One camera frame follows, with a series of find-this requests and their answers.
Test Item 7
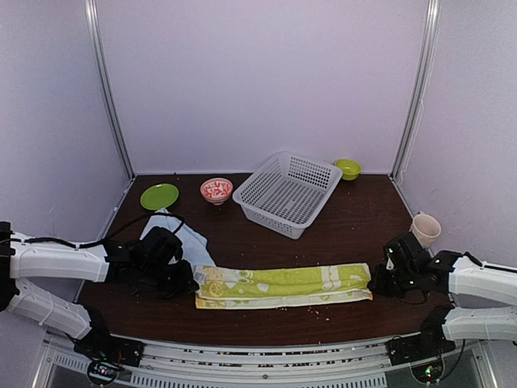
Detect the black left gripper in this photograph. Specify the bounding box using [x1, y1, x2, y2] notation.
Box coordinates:
[140, 259, 198, 300]

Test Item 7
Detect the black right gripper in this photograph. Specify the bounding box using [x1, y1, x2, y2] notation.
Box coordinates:
[368, 264, 418, 299]

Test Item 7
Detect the green crocodile pattern towel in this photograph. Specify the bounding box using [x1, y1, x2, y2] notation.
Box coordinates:
[194, 264, 372, 310]

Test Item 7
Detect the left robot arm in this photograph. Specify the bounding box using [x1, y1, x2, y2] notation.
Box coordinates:
[1, 212, 199, 360]

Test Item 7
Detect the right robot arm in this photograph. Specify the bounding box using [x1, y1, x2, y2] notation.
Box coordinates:
[368, 232, 516, 363]

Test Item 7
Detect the light blue towel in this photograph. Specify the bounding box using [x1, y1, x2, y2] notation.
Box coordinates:
[141, 209, 216, 270]

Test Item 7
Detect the green round plate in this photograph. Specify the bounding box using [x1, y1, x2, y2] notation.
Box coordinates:
[140, 183, 179, 211]

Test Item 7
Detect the red white patterned bowl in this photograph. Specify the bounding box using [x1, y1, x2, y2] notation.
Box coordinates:
[200, 178, 233, 205]

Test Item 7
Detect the small lime green bowl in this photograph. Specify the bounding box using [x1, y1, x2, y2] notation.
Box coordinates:
[334, 159, 362, 181]

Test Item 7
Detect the white perforated plastic basket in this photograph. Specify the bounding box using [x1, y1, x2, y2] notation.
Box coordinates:
[232, 152, 342, 240]

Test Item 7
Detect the aluminium front rail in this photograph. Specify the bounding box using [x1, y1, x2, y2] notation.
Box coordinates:
[40, 331, 498, 388]

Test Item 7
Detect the right aluminium corner post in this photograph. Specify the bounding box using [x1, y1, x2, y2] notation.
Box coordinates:
[390, 0, 441, 182]

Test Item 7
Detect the aluminium corner post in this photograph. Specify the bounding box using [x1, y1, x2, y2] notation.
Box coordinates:
[390, 0, 441, 182]
[84, 0, 136, 180]

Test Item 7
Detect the left aluminium corner post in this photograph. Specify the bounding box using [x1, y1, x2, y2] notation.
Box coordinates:
[84, 0, 136, 180]

